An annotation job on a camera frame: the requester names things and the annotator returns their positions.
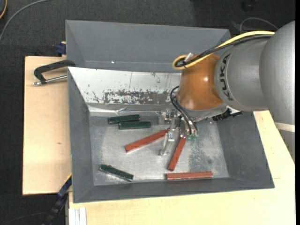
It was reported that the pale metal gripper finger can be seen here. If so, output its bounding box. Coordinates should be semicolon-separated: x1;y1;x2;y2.
159;132;173;157
165;134;178;156

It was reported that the grey metal bin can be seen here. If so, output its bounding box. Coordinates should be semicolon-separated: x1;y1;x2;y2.
65;19;275;203

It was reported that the dark green flat block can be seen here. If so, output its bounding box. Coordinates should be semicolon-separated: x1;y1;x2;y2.
107;114;141;125
98;164;135;182
118;120;152;130

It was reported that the red-brown flat block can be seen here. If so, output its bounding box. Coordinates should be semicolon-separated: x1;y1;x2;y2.
165;171;214;181
166;136;188;172
124;128;170;153

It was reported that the black cylinder on white bracket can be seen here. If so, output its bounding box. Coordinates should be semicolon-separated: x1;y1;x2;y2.
212;110;242;122

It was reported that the pale wood flat board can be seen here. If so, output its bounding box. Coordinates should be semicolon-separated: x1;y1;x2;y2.
22;55;72;196

